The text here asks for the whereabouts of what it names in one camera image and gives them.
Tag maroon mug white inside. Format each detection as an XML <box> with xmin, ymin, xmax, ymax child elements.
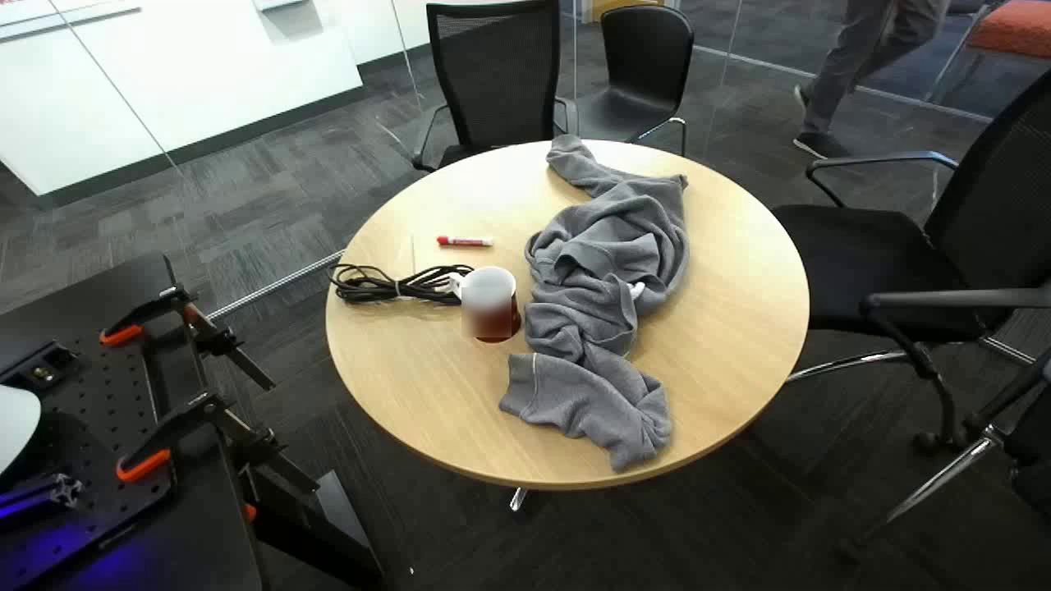
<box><xmin>455</xmin><ymin>264</ymin><xmax>527</xmax><ymax>348</ymax></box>

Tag gray fleece sweatshirt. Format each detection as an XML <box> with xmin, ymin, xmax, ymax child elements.
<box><xmin>497</xmin><ymin>135</ymin><xmax>694</xmax><ymax>476</ymax></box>

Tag round wooden table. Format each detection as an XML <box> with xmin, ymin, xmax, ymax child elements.
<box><xmin>322</xmin><ymin>138</ymin><xmax>816</xmax><ymax>519</ymax></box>

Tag black mesh chair chrome arms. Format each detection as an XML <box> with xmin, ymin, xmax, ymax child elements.
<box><xmin>406</xmin><ymin>0</ymin><xmax>567</xmax><ymax>175</ymax></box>

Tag black solid-back chair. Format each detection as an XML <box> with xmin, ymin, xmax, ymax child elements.
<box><xmin>565</xmin><ymin>3</ymin><xmax>699</xmax><ymax>157</ymax></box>

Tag black office chair grey arms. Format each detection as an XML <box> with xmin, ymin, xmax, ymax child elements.
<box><xmin>770</xmin><ymin>64</ymin><xmax>1051</xmax><ymax>459</ymax></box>

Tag walking person dark trousers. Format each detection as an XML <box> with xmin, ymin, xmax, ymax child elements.
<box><xmin>790</xmin><ymin>0</ymin><xmax>955</xmax><ymax>164</ymax></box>

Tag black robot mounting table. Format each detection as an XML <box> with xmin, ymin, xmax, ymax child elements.
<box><xmin>0</xmin><ymin>249</ymin><xmax>389</xmax><ymax>591</ymax></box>

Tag black chair chrome legs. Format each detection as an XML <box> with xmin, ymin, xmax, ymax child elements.
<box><xmin>839</xmin><ymin>344</ymin><xmax>1051</xmax><ymax>551</ymax></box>

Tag orange upholstered bench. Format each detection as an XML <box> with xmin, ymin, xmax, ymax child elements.
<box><xmin>964</xmin><ymin>0</ymin><xmax>1051</xmax><ymax>67</ymax></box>

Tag black bundled power cable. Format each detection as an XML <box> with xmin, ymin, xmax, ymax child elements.
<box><xmin>328</xmin><ymin>259</ymin><xmax>476</xmax><ymax>310</ymax></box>

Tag black clamp orange handle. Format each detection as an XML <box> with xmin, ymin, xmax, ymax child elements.
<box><xmin>112</xmin><ymin>392</ymin><xmax>322</xmax><ymax>519</ymax></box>
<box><xmin>97</xmin><ymin>252</ymin><xmax>278</xmax><ymax>393</ymax></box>

